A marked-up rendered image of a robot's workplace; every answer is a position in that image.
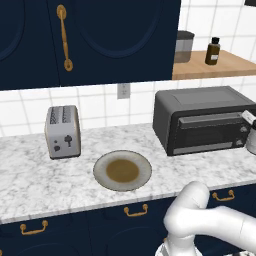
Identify brass drawer handle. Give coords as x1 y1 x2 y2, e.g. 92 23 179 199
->
123 203 149 218
19 219 49 236
211 189 236 203

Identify long brass cupboard handle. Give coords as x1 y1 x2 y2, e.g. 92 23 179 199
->
55 4 74 73

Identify wooden wall shelf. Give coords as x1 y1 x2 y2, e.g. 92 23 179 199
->
171 49 256 81

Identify grey jar with dark lid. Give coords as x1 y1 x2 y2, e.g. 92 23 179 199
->
173 30 196 64

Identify toaster oven glass door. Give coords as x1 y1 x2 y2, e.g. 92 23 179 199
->
172 112 244 157

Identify grey plate with brown centre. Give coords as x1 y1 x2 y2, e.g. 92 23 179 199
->
92 149 153 193

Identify silver two-slot toaster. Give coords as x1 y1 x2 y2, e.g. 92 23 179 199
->
44 104 82 160

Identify white wall outlet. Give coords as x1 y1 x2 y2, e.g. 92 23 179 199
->
116 82 131 100

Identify brown bottle with black cap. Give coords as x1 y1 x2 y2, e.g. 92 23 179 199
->
204 36 222 66

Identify grey toaster oven door handle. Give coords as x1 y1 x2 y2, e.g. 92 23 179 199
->
178 112 244 126

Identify dark grey toaster oven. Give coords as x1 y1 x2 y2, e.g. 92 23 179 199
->
152 85 256 157

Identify navy drawer front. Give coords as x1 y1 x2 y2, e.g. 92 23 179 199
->
86 196 176 256
208 183 256 218
0 211 89 256

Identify navy wall cupboard door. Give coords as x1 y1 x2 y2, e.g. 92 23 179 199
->
0 0 62 92
58 0 182 88

